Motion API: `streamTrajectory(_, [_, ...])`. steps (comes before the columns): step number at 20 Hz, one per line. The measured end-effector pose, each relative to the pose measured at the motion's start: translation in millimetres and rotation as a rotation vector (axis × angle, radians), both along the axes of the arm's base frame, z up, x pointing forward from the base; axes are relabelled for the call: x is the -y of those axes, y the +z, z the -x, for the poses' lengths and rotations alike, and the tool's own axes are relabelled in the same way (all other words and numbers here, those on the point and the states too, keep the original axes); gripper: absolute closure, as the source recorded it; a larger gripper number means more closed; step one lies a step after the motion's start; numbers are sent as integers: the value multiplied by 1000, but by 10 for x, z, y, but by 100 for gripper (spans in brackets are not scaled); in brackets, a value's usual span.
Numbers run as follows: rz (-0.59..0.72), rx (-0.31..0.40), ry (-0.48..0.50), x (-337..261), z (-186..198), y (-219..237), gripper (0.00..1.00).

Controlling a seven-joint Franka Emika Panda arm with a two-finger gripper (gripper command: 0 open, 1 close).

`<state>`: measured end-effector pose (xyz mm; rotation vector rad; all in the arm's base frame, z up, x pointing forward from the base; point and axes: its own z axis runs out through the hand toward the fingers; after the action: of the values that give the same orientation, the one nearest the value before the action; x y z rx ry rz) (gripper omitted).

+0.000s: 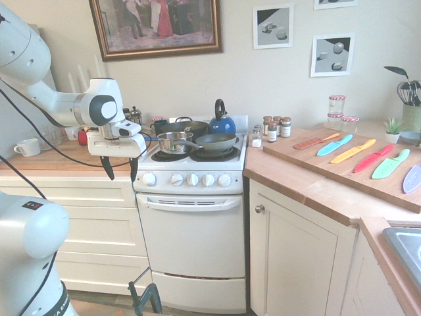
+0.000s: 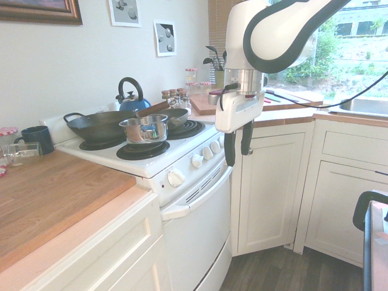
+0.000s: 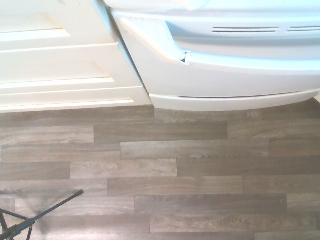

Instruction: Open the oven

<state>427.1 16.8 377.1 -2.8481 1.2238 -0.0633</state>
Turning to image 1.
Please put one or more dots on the large wooden cutting board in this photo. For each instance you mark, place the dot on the large wooden cutting board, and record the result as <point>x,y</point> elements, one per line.
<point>342,168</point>

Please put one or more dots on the black whisk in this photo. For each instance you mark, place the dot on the black whisk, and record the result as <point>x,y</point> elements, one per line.
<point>404,92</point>

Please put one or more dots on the white oven door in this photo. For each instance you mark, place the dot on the white oven door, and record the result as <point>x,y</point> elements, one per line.
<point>192,237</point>

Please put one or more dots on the grey shapes print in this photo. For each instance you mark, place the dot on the grey shapes print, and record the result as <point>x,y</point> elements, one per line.
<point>335,3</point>

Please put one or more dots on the blue grey bowl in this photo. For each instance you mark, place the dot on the blue grey bowl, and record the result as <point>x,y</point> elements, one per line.
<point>409,137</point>

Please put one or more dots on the steel sink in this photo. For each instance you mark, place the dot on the steel sink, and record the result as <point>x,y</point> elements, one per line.
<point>406,248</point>

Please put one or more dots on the yellow sheathed knife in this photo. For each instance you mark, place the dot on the yellow sheathed knife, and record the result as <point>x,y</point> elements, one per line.
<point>352,152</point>

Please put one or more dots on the red mug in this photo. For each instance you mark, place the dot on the red mug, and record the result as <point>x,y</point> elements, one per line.
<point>82,137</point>

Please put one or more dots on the metal cabinet knob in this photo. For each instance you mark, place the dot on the metal cabinet knob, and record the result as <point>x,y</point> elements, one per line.
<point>260,208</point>

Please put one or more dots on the tall checkered lid glass jar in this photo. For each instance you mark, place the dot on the tall checkered lid glass jar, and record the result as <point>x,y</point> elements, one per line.
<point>336,105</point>

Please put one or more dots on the steel saucepan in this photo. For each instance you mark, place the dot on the steel saucepan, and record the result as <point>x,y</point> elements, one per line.
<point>172,142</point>

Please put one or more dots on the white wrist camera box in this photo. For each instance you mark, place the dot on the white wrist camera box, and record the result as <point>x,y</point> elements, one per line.
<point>127,128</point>

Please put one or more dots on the dark wok pan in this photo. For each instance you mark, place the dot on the dark wok pan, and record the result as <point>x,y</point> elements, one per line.
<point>184,126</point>

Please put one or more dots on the white stove bottom drawer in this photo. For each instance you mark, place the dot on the white stove bottom drawer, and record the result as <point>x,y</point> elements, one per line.
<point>199,291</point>

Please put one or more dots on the green sheathed knife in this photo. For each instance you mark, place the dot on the green sheathed knife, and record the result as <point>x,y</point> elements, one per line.
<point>389,165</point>

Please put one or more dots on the white corner cabinet door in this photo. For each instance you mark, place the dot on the white corner cabinet door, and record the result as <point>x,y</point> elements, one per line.
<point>302,256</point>

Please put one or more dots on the black clamp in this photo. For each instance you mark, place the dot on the black clamp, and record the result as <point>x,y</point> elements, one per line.
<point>144,298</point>

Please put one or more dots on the white coffee cup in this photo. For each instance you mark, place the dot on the white coffee cup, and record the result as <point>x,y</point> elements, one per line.
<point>28,147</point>

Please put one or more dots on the white small cup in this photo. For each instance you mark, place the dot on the white small cup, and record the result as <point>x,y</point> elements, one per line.
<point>71,133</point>

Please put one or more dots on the grey cubes sphere print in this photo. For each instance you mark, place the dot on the grey cubes sphere print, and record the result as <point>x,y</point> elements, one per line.
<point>332,54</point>

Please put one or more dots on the clear drinking glass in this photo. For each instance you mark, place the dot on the clear drinking glass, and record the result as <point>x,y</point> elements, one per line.
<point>49,136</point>

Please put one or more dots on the grey frying pan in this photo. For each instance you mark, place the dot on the grey frying pan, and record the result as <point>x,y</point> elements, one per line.
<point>217,141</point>

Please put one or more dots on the small succulent white pot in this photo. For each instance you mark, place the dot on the small succulent white pot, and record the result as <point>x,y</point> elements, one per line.
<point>392,130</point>

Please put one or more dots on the white drawer cabinet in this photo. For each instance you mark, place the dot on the white drawer cabinet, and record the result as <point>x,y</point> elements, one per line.
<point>95,227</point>

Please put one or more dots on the gold framed painting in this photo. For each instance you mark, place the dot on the gold framed painting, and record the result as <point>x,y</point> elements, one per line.
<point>158,26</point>

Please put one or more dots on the glass salt shaker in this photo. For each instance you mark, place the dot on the glass salt shaker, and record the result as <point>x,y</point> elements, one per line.
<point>256,138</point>

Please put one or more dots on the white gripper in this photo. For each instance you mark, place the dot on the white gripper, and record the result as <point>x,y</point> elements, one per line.
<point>113,145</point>

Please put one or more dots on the glass french press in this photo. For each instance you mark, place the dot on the glass french press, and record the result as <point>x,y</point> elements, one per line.
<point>135,116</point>

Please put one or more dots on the short checkered lid glass jar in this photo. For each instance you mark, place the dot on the short checkered lid glass jar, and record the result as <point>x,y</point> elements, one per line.
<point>350,123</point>
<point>335,121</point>

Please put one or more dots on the lilac sheathed knife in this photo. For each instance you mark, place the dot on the lilac sheathed knife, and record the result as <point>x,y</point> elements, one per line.
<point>412,179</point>

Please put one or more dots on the white under sink cabinet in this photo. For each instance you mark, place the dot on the white under sink cabinet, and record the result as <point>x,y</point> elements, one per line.
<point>371,283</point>

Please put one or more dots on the grey cube sphere print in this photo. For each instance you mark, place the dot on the grey cube sphere print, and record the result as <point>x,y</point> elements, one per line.
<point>273,26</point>

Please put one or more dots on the dark blue mug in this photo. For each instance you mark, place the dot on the dark blue mug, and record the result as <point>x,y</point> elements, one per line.
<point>158,126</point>

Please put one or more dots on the green utensil holder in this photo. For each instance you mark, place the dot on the green utensil holder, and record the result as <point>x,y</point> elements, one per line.
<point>411,116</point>

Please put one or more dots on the orange sheathed knife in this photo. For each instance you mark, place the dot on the orange sheathed knife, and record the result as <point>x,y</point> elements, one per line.
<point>314,141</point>

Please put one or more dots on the red sheathed knife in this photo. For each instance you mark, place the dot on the red sheathed knife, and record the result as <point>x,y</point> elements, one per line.
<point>371,159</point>

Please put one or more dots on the white electric stove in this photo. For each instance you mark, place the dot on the white electric stove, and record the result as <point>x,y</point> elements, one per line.
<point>194,210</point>

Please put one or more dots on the brown lid spice jar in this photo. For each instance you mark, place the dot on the brown lid spice jar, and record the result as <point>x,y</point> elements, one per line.
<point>277,122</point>
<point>285,128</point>
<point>266,124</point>
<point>272,132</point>

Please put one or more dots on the blue sheathed knife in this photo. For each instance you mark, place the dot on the blue sheathed knife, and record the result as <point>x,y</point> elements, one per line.
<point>333,145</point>

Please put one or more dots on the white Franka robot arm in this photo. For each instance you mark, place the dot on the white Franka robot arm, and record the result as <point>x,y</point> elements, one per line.
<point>36,98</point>

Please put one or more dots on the white candle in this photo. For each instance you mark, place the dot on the white candle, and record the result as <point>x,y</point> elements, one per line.
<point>70,82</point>
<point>81,77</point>

